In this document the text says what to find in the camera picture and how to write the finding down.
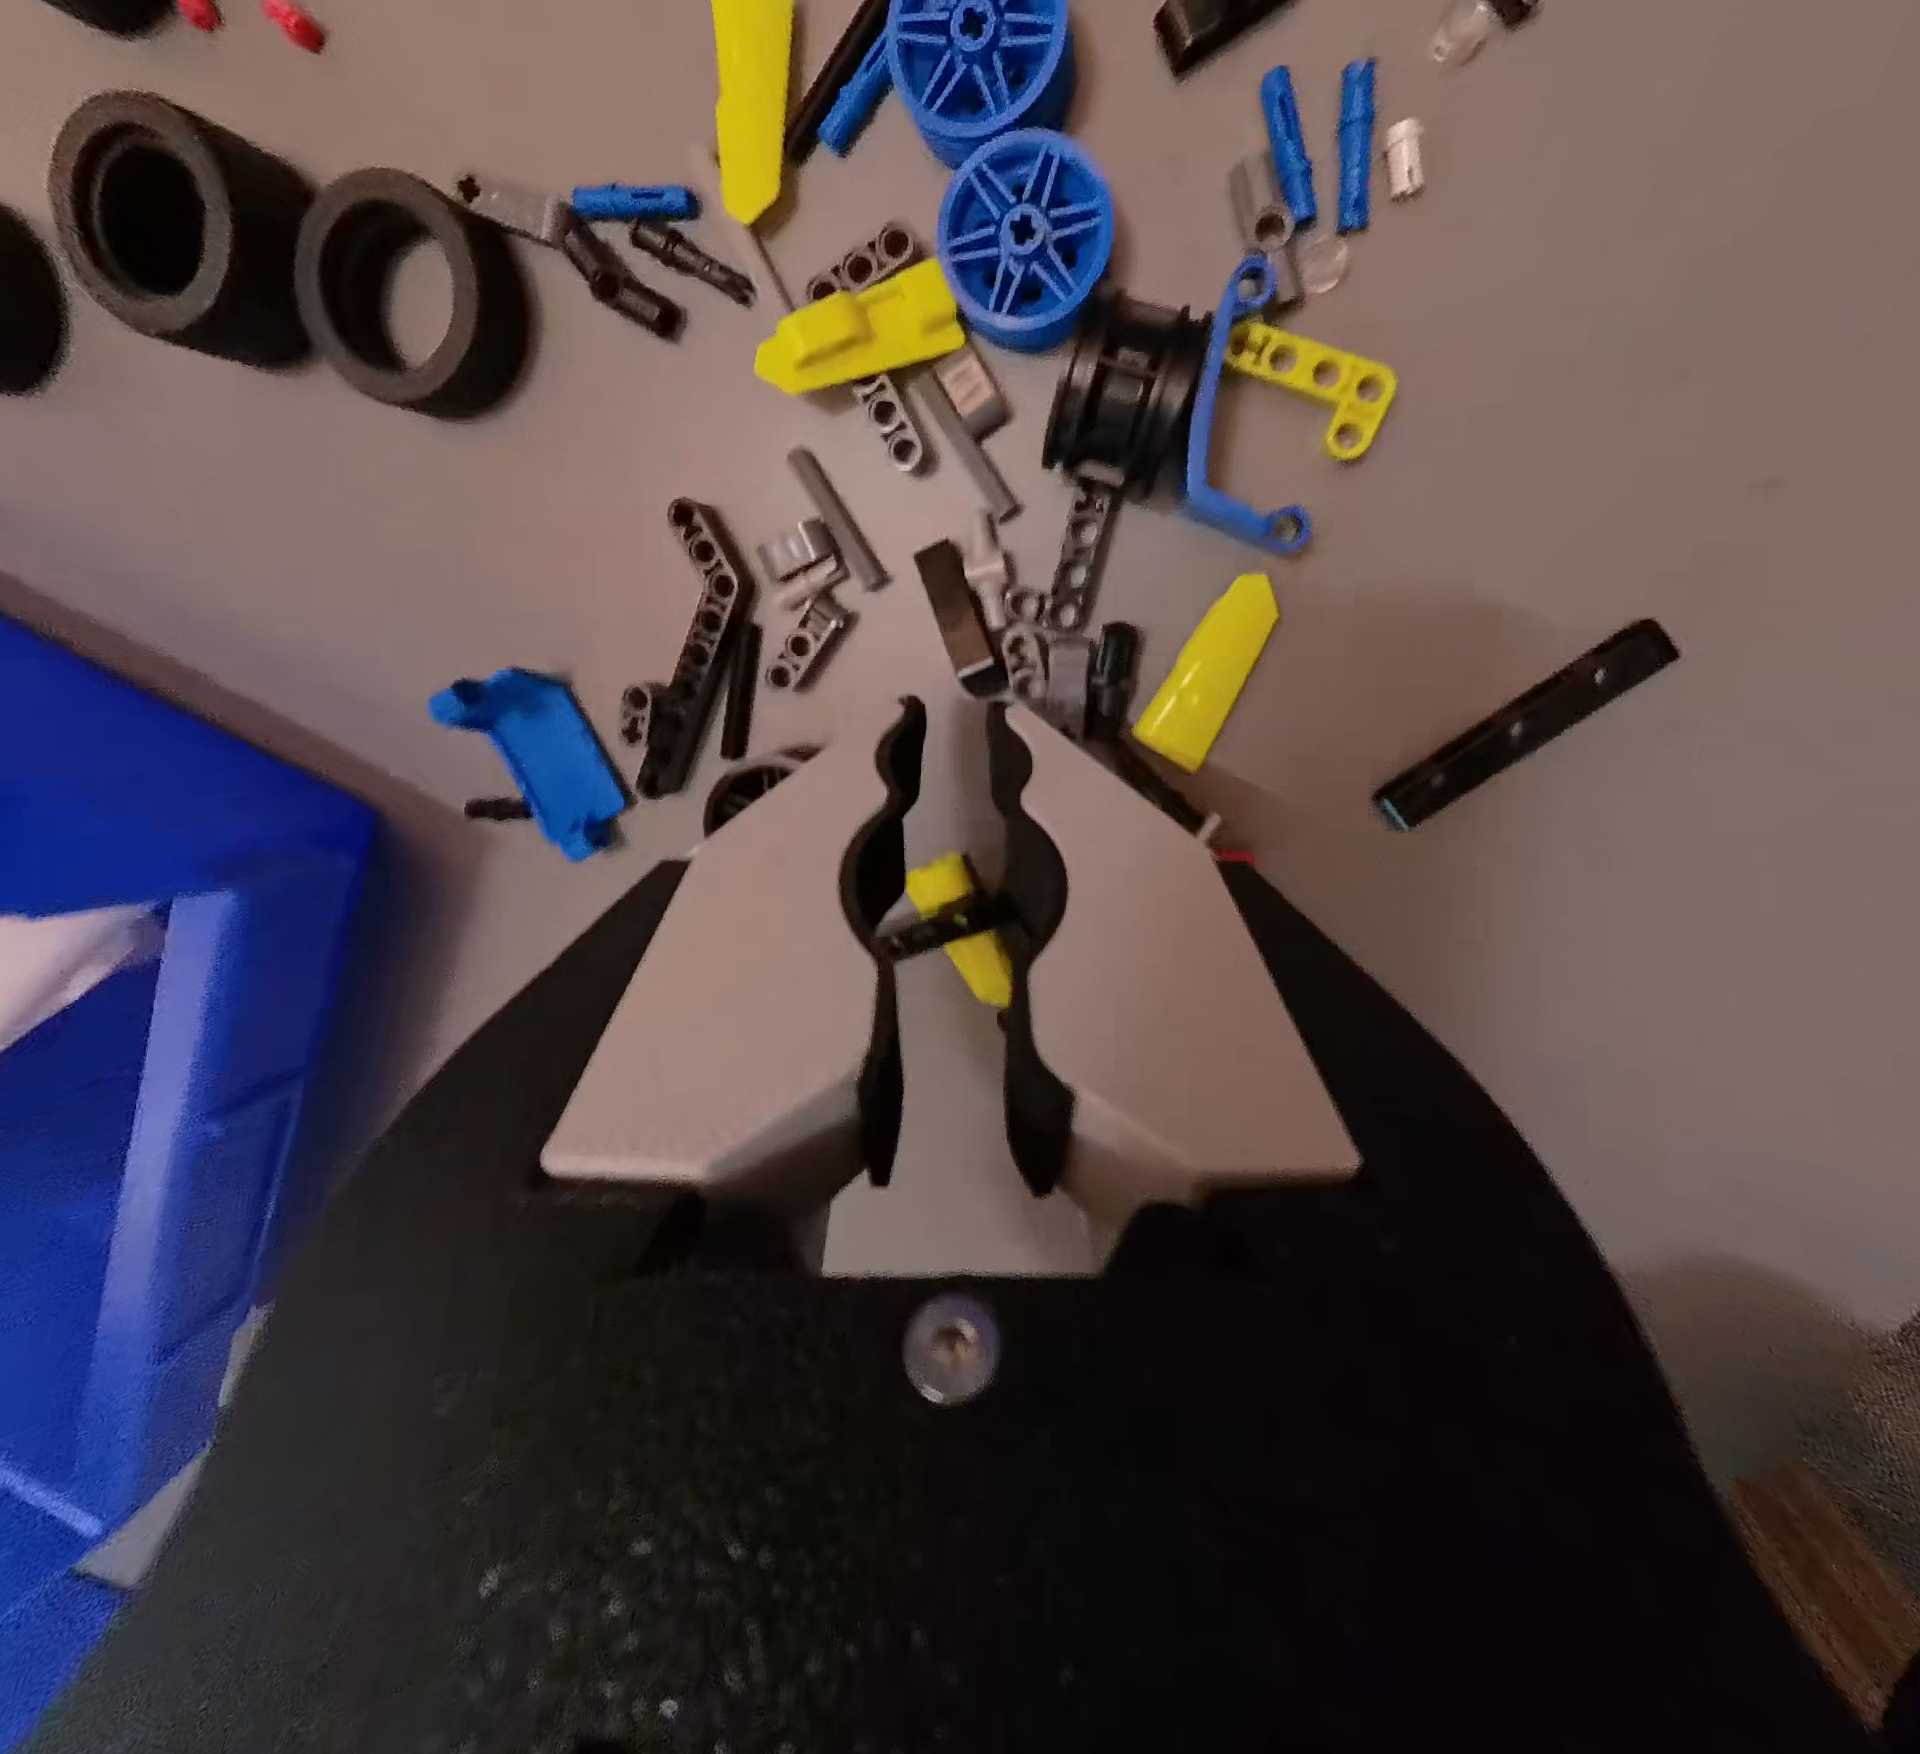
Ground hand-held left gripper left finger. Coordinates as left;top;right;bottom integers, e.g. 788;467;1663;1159
537;695;931;1208

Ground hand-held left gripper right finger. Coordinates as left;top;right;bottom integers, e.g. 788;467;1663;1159
986;699;1365;1210

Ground black lego pin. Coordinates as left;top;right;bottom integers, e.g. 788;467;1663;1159
878;889;1037;966

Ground small yellow lego piece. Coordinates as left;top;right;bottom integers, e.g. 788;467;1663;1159
902;853;1019;1011

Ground black lego wheel rim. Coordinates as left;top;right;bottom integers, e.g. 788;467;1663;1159
1042;289;1214;504
700;742;825;840

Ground blue lego panel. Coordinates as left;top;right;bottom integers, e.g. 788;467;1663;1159
428;667;633;866

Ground yellow pointed lego panel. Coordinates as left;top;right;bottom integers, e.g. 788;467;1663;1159
710;0;797;230
1129;570;1281;775

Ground black angled lego beam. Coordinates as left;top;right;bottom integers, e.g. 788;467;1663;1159
623;497;761;803

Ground long black lego beam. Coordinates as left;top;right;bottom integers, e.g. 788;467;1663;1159
1369;617;1684;830

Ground scattered small lego pieces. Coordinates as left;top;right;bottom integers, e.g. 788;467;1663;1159
451;0;1546;833

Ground blue curved lego arch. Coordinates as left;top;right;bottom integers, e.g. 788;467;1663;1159
1181;252;1315;558

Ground yellow angled lego beam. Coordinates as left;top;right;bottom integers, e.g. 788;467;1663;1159
1221;318;1399;464

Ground yellow wedge lego panel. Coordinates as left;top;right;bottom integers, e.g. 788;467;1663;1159
751;255;968;398

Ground blue lego wheel rim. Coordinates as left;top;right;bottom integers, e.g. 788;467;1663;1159
882;0;1077;170
936;128;1121;355

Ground blue plastic bin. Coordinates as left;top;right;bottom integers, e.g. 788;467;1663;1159
0;611;379;1689

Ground brown wooden furniture edge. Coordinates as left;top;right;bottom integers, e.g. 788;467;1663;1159
1728;1458;1920;1727

